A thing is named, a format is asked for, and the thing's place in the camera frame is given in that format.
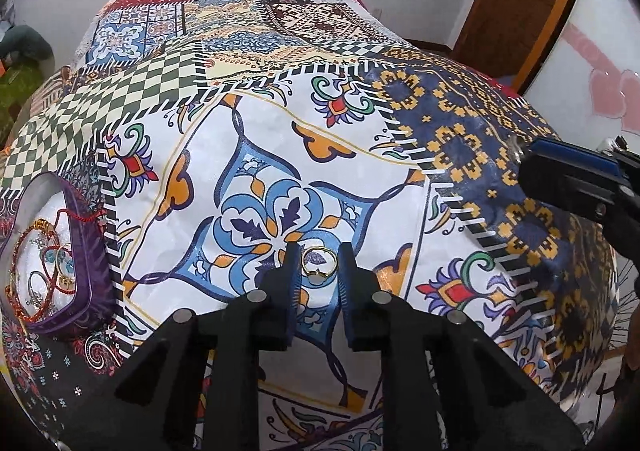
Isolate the colourful patchwork bed cover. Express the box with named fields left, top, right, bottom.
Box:
left=1, top=0, right=617, bottom=436

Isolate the gold ring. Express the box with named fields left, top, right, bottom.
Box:
left=300, top=246, right=341, bottom=278

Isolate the purple heart-shaped tin box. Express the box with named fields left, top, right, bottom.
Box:
left=1, top=172, right=116, bottom=338

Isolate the grey round cushion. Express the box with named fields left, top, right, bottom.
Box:
left=0, top=24, right=53, bottom=61

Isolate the red thin string bracelet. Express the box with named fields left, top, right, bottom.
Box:
left=41, top=206, right=109, bottom=296

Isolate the red braided cord bracelet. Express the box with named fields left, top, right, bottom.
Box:
left=3, top=217, right=64, bottom=323

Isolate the beige striped bed sheet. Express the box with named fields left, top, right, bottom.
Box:
left=18, top=66, right=78, bottom=120

